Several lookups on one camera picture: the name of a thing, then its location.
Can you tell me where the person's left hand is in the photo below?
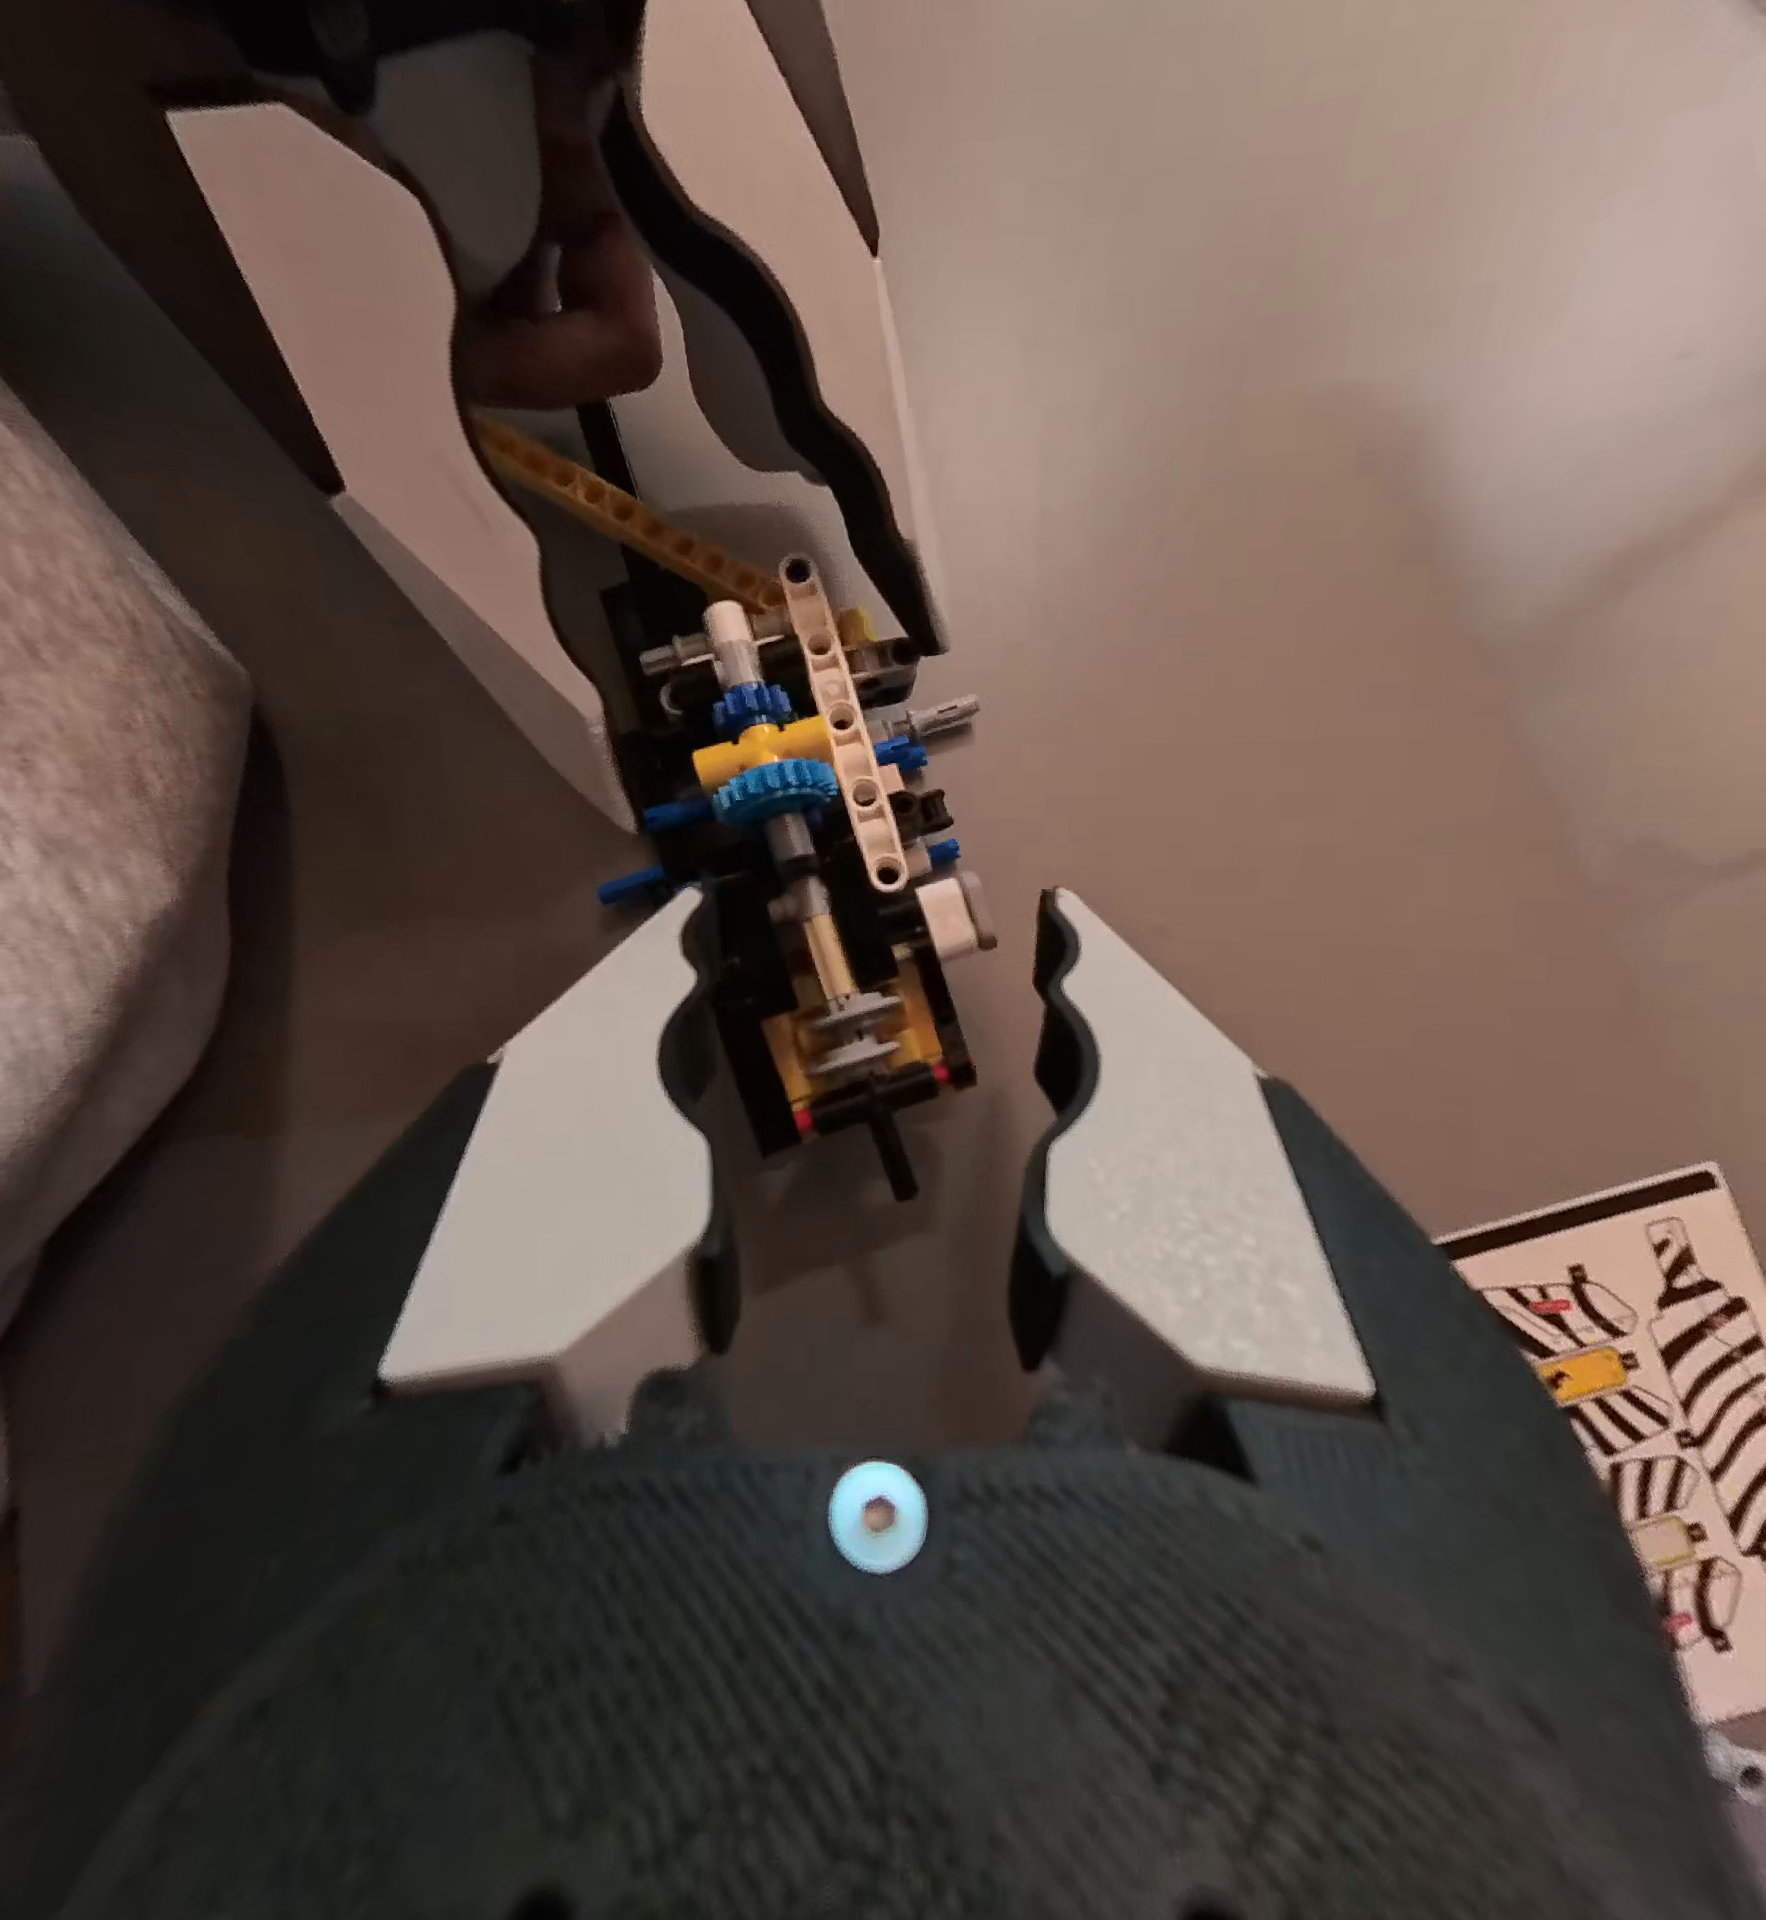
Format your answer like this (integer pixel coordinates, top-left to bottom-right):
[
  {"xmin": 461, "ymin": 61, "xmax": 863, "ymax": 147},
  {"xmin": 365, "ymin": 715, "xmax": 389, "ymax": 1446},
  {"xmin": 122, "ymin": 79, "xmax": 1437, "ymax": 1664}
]
[{"xmin": 450, "ymin": 61, "xmax": 665, "ymax": 411}]

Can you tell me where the grey fabric cushion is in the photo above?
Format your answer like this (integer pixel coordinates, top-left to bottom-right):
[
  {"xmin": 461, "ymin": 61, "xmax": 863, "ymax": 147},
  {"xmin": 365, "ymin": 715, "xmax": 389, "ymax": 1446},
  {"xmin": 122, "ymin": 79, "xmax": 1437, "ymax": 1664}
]
[{"xmin": 0, "ymin": 334, "xmax": 255, "ymax": 1628}]

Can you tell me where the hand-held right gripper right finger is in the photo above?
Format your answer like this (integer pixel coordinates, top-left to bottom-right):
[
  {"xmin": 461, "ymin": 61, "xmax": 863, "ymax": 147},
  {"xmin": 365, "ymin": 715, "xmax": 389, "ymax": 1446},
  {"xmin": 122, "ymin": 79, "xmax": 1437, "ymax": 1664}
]
[{"xmin": 1003, "ymin": 885, "xmax": 1376, "ymax": 1453}]

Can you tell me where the zebra striped sticker sheet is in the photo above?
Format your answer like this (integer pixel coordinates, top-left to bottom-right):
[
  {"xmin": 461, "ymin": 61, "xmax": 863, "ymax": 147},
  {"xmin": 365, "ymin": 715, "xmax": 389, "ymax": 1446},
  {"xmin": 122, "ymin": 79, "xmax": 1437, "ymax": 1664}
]
[{"xmin": 1432, "ymin": 1156, "xmax": 1766, "ymax": 1728}]

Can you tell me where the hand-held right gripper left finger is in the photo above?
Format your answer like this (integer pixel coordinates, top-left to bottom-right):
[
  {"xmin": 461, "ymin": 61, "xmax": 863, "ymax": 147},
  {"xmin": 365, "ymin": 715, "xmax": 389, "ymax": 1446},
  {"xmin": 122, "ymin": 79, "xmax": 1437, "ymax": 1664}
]
[{"xmin": 375, "ymin": 885, "xmax": 745, "ymax": 1446}]

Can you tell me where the black yellow lego vehicle model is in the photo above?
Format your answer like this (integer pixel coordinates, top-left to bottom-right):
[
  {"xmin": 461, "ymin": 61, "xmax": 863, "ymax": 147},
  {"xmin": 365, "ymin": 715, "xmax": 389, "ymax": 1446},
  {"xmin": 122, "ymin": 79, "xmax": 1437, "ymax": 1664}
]
[{"xmin": 467, "ymin": 411, "xmax": 994, "ymax": 1202}]

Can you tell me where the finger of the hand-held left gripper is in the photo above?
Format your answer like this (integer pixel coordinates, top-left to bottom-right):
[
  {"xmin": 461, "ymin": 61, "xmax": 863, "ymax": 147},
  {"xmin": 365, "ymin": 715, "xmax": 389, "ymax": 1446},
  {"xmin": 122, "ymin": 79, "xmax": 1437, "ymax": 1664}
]
[
  {"xmin": 171, "ymin": 91, "xmax": 644, "ymax": 832},
  {"xmin": 599, "ymin": 0, "xmax": 956, "ymax": 664}
]

